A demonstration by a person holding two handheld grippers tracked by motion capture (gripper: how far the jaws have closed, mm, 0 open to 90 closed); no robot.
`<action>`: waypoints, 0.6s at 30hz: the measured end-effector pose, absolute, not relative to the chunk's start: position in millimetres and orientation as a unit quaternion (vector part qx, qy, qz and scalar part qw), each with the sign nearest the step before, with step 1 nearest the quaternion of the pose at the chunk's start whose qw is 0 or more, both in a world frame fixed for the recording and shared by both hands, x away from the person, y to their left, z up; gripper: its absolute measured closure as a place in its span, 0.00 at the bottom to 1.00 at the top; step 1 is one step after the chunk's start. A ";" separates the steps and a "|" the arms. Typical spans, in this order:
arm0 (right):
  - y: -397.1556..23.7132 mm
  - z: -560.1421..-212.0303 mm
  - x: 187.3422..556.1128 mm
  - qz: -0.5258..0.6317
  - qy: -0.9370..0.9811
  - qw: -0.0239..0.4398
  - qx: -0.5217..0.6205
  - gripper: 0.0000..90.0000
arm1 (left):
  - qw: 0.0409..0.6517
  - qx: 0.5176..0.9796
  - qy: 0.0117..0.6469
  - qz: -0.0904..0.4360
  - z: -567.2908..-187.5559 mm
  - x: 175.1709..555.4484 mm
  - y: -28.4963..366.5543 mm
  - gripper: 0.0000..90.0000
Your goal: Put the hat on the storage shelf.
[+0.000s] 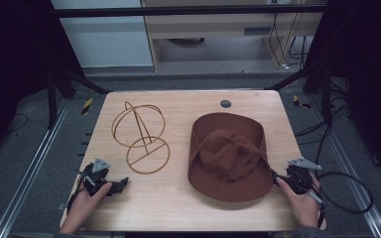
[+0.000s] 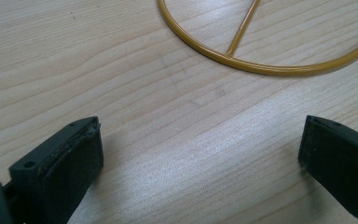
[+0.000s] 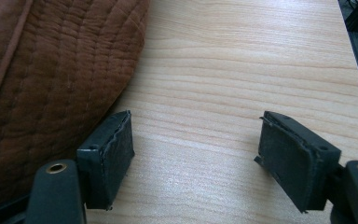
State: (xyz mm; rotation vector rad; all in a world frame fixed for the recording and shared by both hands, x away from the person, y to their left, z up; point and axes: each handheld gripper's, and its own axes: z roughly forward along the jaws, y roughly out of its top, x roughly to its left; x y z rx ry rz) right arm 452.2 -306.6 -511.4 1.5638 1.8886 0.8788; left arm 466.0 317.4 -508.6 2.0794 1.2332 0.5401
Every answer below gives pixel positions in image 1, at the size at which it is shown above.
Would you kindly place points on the black tripod stand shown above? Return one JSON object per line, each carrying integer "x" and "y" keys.
{"x": 51, "y": 99}
{"x": 326, "y": 95}

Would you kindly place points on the brown brimmed hat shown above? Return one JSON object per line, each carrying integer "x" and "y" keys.
{"x": 228, "y": 155}

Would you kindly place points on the grey round table grommet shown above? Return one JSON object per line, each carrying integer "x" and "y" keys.
{"x": 225, "y": 103}

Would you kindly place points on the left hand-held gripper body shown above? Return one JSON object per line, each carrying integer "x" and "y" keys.
{"x": 96, "y": 175}

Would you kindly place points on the person's left hand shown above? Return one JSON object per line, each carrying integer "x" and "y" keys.
{"x": 86, "y": 206}

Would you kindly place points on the yellow and black tape strip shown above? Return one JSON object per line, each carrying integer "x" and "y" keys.
{"x": 87, "y": 105}
{"x": 299, "y": 101}

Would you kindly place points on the metal floor rail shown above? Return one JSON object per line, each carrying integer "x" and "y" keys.
{"x": 354, "y": 178}
{"x": 29, "y": 168}

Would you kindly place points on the light wooden desk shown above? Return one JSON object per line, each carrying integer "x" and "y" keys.
{"x": 211, "y": 28}

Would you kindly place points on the white cabinet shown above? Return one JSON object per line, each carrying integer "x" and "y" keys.
{"x": 105, "y": 43}

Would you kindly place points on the dark curtain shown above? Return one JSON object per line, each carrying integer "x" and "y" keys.
{"x": 13, "y": 59}
{"x": 370, "y": 66}

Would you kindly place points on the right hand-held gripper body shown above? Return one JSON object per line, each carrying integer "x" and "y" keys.
{"x": 300, "y": 178}

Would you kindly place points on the black horizontal frame bar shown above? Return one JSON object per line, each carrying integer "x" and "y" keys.
{"x": 178, "y": 11}

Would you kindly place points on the person's right hand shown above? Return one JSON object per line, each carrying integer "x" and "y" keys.
{"x": 301, "y": 205}

